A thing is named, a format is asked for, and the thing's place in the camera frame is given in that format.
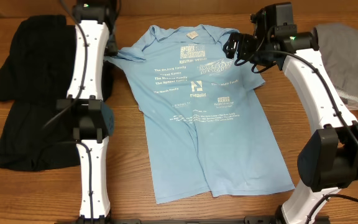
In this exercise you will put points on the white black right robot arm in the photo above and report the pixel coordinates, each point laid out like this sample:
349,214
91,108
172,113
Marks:
329,161

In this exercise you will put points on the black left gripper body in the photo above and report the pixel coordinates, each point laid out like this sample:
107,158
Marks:
112,46

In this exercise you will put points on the light blue printed t-shirt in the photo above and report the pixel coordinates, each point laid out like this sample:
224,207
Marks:
206,129

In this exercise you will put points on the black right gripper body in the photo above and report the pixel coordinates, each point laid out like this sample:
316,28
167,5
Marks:
249,49

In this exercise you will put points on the grey folded garment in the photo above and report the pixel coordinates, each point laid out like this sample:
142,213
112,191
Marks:
338,45

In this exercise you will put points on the black t-shirt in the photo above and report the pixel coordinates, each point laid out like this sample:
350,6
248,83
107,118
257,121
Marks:
36,74

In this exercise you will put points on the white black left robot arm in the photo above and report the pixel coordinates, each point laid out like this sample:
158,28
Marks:
93,119

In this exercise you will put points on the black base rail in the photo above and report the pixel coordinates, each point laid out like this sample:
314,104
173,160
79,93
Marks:
191,221

